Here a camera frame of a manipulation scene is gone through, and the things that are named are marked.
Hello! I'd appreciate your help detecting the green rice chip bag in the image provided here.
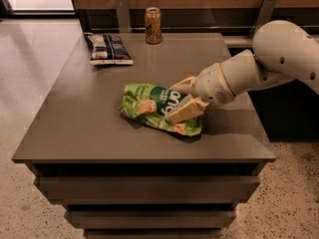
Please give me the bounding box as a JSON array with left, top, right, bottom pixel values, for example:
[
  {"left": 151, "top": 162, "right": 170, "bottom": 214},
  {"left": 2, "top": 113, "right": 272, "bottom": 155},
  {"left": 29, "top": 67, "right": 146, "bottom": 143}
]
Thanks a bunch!
[{"left": 119, "top": 84, "right": 202, "bottom": 136}]

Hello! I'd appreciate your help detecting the metal bracket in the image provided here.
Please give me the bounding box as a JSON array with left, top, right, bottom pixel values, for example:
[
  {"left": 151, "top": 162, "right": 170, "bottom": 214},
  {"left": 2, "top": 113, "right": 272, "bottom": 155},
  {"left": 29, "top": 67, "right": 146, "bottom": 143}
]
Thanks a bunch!
[
  {"left": 115, "top": 0, "right": 132, "bottom": 33},
  {"left": 249, "top": 0, "right": 277, "bottom": 38}
]

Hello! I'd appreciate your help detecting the grey drawer cabinet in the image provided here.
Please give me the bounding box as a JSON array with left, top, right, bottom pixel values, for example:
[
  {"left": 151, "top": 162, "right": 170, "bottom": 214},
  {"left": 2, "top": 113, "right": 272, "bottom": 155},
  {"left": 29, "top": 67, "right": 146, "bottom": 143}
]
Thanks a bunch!
[{"left": 14, "top": 34, "right": 274, "bottom": 239}]

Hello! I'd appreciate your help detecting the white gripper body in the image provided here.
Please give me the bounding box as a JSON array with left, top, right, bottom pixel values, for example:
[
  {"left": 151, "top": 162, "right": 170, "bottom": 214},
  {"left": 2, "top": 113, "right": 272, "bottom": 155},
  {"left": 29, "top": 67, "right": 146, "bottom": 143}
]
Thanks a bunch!
[{"left": 193, "top": 63, "right": 235, "bottom": 108}]

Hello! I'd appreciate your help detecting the wooden wall counter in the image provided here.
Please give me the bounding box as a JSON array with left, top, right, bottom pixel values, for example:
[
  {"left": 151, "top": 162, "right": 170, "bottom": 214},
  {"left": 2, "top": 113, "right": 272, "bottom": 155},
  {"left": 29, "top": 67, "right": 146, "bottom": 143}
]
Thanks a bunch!
[{"left": 72, "top": 0, "right": 319, "bottom": 38}]

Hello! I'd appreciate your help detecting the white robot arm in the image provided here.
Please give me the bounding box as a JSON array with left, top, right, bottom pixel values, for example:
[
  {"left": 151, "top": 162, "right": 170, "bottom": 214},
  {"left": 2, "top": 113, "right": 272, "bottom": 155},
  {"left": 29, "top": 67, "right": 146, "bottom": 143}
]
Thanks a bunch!
[{"left": 165, "top": 20, "right": 319, "bottom": 123}]

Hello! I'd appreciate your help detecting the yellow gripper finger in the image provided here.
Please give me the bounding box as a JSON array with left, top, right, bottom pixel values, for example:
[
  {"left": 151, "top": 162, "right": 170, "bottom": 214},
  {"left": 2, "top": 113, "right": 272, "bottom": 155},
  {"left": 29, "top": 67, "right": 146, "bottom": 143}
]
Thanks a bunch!
[
  {"left": 165, "top": 96, "right": 209, "bottom": 123},
  {"left": 170, "top": 76, "right": 196, "bottom": 96}
]

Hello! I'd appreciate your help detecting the blue white snack bag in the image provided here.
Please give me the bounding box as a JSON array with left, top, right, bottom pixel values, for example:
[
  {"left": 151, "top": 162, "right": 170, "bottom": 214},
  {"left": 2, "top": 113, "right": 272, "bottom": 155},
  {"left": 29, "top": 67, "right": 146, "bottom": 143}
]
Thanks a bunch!
[{"left": 84, "top": 33, "right": 134, "bottom": 66}]

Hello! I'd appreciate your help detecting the orange soda can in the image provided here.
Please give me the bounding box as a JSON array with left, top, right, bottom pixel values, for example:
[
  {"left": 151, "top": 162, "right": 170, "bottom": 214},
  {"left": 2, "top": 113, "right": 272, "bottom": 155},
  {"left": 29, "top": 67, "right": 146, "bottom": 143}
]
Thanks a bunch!
[{"left": 145, "top": 7, "right": 162, "bottom": 45}]

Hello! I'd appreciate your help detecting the left metal bracket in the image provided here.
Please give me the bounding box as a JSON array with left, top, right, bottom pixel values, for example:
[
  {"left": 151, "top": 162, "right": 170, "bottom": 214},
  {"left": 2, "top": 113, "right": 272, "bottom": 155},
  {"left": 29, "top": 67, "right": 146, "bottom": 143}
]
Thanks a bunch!
[{"left": 115, "top": 0, "right": 132, "bottom": 33}]

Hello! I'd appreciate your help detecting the right metal bracket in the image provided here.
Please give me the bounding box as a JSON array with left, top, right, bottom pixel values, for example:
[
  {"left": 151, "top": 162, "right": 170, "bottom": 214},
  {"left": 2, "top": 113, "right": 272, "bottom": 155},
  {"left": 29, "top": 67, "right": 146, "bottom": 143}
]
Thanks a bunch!
[{"left": 249, "top": 0, "right": 277, "bottom": 38}]

